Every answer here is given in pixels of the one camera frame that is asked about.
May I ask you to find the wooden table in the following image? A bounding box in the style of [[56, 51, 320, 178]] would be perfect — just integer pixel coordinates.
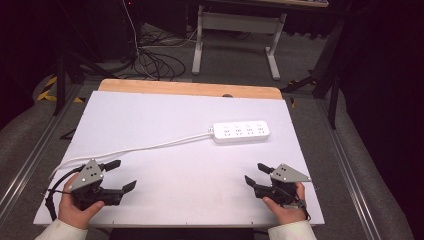
[[97, 78, 284, 101]]

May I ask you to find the person's left hand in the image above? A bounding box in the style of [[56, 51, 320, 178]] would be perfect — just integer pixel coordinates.
[[58, 173, 106, 230]]

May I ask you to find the wooden desk top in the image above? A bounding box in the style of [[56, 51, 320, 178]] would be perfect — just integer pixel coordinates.
[[206, 0, 330, 9]]

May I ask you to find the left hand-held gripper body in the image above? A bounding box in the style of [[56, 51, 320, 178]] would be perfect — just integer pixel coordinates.
[[68, 159, 124, 211]]

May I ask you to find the white power strip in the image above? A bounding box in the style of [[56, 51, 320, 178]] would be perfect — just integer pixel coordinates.
[[211, 120, 271, 145]]

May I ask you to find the white metal table frame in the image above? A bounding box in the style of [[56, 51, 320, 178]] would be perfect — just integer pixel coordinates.
[[191, 4, 288, 81]]

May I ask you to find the black metal stand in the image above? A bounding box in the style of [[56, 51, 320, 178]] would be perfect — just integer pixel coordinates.
[[280, 18, 346, 130], [53, 0, 116, 117]]

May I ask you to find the white power strip cable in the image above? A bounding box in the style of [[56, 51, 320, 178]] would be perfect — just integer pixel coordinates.
[[49, 131, 215, 181]]

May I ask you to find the aluminium floor rail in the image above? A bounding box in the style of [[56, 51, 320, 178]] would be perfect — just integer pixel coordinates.
[[315, 99, 383, 240], [0, 83, 84, 214]]

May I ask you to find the tangle of black floor cables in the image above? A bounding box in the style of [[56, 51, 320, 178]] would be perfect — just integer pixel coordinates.
[[131, 31, 187, 82]]

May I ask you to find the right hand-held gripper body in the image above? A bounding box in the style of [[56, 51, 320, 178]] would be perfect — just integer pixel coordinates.
[[253, 163, 313, 205]]

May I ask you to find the white floor cable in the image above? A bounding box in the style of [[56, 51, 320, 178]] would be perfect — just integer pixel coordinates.
[[121, 0, 198, 81]]

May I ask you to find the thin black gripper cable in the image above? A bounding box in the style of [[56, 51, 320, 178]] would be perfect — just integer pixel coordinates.
[[298, 198, 313, 222]]

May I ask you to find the yellow black floor tape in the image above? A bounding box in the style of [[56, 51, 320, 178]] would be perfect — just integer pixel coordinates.
[[36, 75, 85, 104]]

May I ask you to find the white board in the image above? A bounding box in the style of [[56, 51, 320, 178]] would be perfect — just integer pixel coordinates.
[[32, 90, 326, 230]]

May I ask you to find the person's right hand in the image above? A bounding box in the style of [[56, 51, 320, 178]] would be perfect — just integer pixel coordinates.
[[261, 182, 309, 226]]

